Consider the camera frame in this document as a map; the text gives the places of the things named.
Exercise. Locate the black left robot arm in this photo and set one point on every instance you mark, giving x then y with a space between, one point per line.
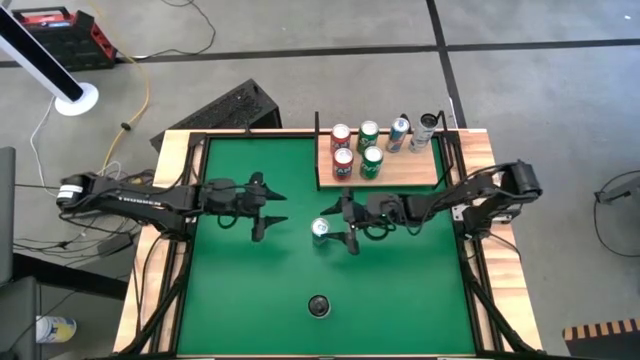
140 200

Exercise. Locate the black perforated computer case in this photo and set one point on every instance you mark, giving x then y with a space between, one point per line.
230 107

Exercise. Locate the grey cabinet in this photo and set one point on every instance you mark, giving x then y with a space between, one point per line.
6 215

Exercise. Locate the red Fanta can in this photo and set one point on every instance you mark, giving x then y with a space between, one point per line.
343 159
341 134

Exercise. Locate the white floor stand round base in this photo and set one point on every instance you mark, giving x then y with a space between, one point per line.
75 100

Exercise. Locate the grey metal stand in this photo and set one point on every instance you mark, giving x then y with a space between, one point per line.
620 192

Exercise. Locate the blue Red Bull can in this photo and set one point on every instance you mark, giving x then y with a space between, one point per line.
320 227
400 125

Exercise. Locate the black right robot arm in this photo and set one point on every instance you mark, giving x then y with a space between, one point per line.
480 192

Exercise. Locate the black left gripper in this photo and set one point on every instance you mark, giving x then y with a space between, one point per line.
235 197

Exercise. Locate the black power adapter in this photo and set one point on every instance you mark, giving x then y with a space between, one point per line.
115 246

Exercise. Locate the white Celsius Arctic Vibe can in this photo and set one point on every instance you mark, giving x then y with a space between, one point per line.
319 306
427 121

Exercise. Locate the green table mat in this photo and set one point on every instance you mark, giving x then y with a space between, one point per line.
300 275

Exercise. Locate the green Sprite can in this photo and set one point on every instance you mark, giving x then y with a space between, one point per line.
372 156
369 130

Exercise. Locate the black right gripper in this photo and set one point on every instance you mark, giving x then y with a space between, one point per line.
382 207

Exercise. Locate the orange black striped box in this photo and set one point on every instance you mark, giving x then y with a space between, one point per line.
600 345

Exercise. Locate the red black toolbox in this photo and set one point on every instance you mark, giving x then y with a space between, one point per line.
65 40

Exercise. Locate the white yellow wipes canister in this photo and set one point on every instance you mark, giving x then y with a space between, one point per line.
55 330

